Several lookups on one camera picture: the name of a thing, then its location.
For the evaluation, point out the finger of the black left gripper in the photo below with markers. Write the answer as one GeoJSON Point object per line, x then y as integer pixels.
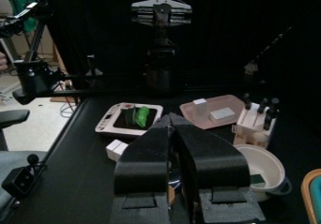
{"type": "Point", "coordinates": [157, 15]}
{"type": "Point", "coordinates": [166, 15]}

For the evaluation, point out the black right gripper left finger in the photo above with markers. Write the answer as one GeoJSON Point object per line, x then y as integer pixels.
{"type": "Point", "coordinates": [142, 162]}

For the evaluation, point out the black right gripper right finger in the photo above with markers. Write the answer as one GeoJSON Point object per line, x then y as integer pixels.
{"type": "Point", "coordinates": [213, 165]}

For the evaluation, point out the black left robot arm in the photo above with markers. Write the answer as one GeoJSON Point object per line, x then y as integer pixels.
{"type": "Point", "coordinates": [161, 65]}

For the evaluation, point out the white rectangular box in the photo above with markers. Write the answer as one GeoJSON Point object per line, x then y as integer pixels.
{"type": "Point", "coordinates": [115, 149]}

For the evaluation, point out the dark green block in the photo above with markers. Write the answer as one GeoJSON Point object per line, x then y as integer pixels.
{"type": "Point", "coordinates": [257, 180]}

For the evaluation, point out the white toy pot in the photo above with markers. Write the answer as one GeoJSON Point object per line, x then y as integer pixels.
{"type": "Point", "coordinates": [268, 165]}

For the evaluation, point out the green toy vegetable piece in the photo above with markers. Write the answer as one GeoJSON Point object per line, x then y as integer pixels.
{"type": "Point", "coordinates": [143, 116]}

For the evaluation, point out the flat white block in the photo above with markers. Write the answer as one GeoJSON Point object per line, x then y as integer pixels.
{"type": "Point", "coordinates": [221, 114]}

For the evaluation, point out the white toy knife block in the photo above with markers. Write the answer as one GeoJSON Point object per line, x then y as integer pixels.
{"type": "Point", "coordinates": [250, 121]}

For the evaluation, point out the tall white block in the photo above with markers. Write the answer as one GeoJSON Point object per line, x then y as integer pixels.
{"type": "Point", "coordinates": [199, 109]}

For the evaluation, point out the pink plastic tray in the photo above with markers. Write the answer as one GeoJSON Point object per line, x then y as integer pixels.
{"type": "Point", "coordinates": [228, 104]}

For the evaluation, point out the teal basket with orange rim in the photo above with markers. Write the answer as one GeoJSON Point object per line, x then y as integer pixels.
{"type": "Point", "coordinates": [310, 196]}

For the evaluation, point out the small black box device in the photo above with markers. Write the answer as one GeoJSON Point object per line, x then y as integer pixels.
{"type": "Point", "coordinates": [19, 181]}

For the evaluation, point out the black camera on boom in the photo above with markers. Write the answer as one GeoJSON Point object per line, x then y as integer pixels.
{"type": "Point", "coordinates": [20, 18]}

